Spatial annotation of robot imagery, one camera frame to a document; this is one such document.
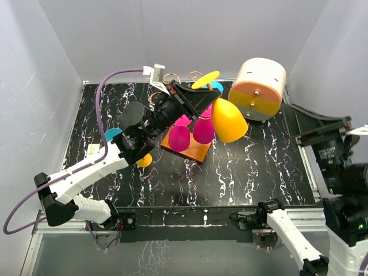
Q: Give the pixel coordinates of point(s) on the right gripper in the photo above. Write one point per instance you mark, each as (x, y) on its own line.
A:
(310, 127)

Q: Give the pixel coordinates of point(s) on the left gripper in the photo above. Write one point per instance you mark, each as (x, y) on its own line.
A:
(191, 102)

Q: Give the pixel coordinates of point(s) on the blue wine glass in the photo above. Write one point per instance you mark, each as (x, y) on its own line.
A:
(217, 85)
(111, 133)

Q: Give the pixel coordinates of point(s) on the magenta wine glass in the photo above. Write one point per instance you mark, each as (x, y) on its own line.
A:
(179, 136)
(204, 131)

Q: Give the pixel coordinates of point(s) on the orange wine glass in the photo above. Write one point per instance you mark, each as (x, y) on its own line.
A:
(145, 161)
(228, 121)

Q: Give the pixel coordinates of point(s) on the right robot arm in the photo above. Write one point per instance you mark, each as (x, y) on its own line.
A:
(346, 221)

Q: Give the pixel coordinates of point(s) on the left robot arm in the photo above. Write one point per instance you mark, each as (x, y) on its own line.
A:
(59, 193)

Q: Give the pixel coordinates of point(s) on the white orange cylindrical container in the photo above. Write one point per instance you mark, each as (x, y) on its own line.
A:
(258, 88)

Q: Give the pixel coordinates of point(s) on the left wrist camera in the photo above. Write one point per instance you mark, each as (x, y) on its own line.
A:
(155, 75)

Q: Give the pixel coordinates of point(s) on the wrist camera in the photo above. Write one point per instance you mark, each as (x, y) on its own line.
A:
(361, 131)
(155, 75)

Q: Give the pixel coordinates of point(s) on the gold wire wine glass rack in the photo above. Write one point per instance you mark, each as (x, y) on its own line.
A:
(190, 138)

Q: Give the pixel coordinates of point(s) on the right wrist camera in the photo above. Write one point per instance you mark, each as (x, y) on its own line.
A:
(361, 131)

